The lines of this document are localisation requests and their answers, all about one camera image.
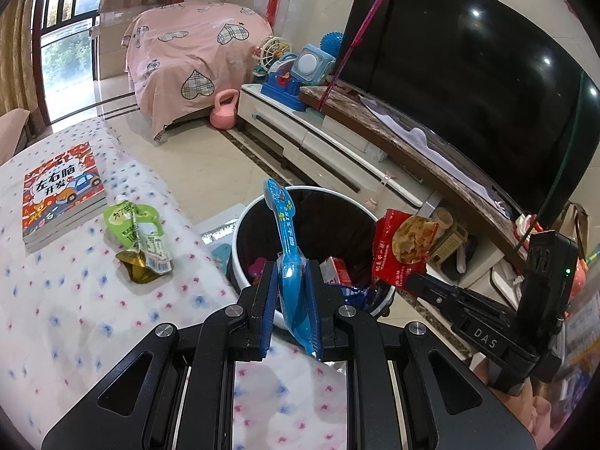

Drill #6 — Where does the blue toy machine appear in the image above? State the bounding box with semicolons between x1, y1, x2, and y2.
261;54;306;112

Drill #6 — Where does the light blue toy box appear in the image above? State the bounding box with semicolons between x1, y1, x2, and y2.
291;44;336;88

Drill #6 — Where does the red and white carton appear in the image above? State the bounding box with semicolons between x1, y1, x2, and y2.
320;255;351;288

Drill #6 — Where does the beige curtain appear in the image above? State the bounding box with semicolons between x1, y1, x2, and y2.
0;0;53;120

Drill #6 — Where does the pink toy-shaped packet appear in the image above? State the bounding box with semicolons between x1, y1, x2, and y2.
248;258;269;288

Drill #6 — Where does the blue toy-shaped packet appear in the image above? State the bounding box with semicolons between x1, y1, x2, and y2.
262;178;325;363

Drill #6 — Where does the white trash bin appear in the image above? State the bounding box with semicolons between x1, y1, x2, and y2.
226;186;397;330

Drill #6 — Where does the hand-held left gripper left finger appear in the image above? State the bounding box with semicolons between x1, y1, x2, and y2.
41;260;279;450

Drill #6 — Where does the black television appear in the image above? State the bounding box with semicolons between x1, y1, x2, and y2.
334;0;600;228

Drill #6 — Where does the beige bag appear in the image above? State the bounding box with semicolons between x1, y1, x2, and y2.
557;201;592;260

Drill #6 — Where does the brown marble cabinet top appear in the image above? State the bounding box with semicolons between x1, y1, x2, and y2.
298;79;533;266

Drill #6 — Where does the pink stick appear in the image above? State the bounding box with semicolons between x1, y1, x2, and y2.
321;0;405;110

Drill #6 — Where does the glass balcony door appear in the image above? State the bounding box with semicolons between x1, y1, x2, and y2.
32;0;110;123

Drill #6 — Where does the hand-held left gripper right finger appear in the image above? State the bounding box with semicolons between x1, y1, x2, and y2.
304;260;537;450

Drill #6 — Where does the yellow toy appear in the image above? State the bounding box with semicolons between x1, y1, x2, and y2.
427;206;470;269

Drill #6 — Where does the red children's book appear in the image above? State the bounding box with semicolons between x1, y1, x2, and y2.
21;142;107;254

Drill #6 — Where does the white TV cabinet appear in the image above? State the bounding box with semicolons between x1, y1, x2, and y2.
237;83;516;294

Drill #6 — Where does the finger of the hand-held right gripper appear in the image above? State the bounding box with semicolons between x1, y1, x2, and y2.
404;272;462;314

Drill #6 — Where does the pink kettlebell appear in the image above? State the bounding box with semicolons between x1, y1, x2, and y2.
209;89;240;130

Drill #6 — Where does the person's right hand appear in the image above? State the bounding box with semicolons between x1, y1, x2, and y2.
471;361;566;438

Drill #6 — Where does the green drink pouch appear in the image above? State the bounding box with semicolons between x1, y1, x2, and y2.
103;195;174;285

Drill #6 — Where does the blue spiky ball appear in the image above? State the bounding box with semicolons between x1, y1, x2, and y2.
320;33;346;58

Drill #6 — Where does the blue snack bag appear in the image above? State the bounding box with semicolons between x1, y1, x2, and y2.
343;285;380;311

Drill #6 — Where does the ferris wheel toy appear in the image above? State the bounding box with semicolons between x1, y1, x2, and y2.
253;35;294;79

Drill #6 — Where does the pink heart-print cover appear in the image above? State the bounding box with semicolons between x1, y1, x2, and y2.
123;2;275;144

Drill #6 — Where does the green stick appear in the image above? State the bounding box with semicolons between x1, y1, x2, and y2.
510;70;585;255

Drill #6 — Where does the red snack bag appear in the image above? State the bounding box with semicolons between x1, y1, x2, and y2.
372;208;441;299

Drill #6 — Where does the beige sofa cushion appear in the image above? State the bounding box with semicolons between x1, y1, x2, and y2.
0;108;32;166

